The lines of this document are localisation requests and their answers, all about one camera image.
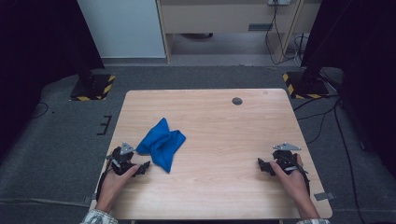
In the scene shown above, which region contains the short black floor cable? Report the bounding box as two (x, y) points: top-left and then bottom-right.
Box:
(31, 102), (50, 119)

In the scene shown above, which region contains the person's left plaid sleeve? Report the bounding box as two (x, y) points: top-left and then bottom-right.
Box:
(79, 208), (120, 224)

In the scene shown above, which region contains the person's right hand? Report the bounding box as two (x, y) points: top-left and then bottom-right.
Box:
(269, 153), (311, 203)

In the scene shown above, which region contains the person's right plaid sleeve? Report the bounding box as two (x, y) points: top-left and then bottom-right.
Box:
(295, 217), (332, 224)

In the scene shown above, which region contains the grey tape piece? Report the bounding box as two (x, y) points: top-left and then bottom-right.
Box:
(313, 191), (336, 202)
(83, 193), (98, 205)

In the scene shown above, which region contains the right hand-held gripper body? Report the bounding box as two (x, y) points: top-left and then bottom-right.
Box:
(272, 142), (309, 175)

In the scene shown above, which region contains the left hand-held gripper black cable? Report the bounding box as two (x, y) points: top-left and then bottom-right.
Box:
(95, 155), (115, 202)

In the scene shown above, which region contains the grey floor cable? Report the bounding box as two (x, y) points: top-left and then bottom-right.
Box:
(0, 198), (92, 209)

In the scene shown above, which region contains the person's left hand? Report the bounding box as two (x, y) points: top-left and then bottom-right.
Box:
(98, 164), (142, 203)

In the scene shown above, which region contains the light wooden desk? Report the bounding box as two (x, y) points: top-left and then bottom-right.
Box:
(155, 0), (323, 64)

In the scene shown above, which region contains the black stand with striped base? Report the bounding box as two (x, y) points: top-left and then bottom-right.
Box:
(282, 55), (331, 100)
(69, 62), (116, 102)

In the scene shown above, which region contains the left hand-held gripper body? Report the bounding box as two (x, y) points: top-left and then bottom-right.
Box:
(106, 142), (137, 175)

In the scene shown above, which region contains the long black floor cable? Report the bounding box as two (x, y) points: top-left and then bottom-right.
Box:
(333, 105), (363, 224)

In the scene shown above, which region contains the hand-held gripper black cable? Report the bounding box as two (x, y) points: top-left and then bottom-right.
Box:
(289, 155), (312, 197)
(95, 155), (115, 202)

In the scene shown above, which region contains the thin cable bundle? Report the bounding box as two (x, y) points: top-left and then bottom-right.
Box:
(293, 32), (309, 68)

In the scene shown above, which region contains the right hand-held gripper black cable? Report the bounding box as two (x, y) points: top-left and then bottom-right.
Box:
(289, 155), (312, 197)

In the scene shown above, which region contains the black hanging cable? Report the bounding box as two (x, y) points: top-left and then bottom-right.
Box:
(264, 2), (300, 66)

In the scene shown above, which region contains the person's plaid sleeve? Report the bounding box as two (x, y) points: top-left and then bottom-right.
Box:
(79, 208), (120, 224)
(295, 217), (332, 224)

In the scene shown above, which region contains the black curtain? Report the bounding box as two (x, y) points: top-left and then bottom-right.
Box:
(300, 0), (396, 169)
(0, 0), (106, 157)

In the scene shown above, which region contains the white panel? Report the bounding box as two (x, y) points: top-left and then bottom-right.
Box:
(77, 0), (166, 59)

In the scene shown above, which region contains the black tape floor mark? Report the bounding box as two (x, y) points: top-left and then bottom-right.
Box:
(96, 115), (113, 136)

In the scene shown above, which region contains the blue microfibre towel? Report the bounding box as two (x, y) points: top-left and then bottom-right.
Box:
(135, 117), (187, 174)

